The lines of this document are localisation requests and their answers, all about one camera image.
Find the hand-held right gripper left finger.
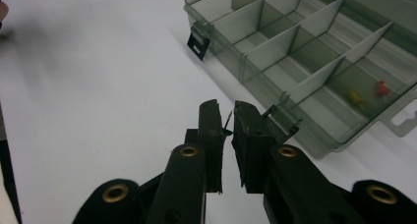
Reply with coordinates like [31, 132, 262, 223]
[184, 98, 228, 196]

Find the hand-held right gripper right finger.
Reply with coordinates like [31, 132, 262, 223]
[230, 100, 279, 196]

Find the transparent grey compartment organizer box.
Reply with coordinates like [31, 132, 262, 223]
[183, 0, 417, 161]

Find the yellow pushpin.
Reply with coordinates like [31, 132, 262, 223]
[347, 89, 366, 108]

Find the red pushpin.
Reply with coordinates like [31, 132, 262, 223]
[374, 80, 391, 97]

